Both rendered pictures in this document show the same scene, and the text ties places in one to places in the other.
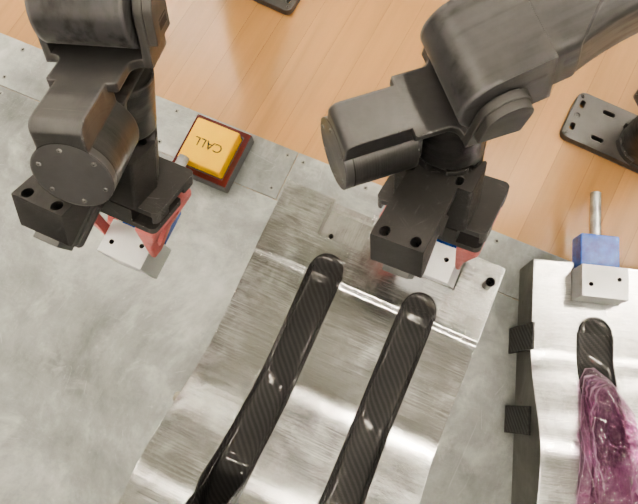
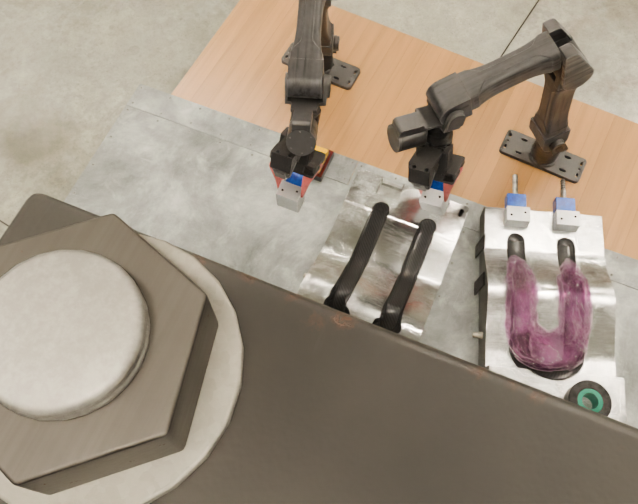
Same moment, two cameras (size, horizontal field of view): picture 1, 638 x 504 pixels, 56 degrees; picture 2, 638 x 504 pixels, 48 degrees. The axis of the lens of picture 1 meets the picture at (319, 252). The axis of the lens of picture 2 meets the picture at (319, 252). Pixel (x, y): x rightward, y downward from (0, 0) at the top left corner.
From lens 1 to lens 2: 0.97 m
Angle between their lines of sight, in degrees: 10
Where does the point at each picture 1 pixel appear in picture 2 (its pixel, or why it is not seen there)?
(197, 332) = (309, 251)
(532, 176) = (485, 172)
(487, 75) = (448, 105)
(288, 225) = (360, 189)
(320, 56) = (367, 111)
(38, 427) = not seen: hidden behind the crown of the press
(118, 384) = (268, 277)
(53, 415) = not seen: hidden behind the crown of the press
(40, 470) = not seen: hidden behind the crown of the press
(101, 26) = (313, 90)
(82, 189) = (302, 148)
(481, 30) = (446, 91)
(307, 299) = (372, 223)
